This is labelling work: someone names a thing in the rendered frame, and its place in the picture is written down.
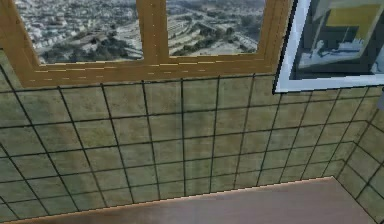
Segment wooden framed window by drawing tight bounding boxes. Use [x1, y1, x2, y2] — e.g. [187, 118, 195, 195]
[0, 0, 295, 89]

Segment white framed wall picture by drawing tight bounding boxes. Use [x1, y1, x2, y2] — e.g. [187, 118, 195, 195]
[272, 0, 384, 95]

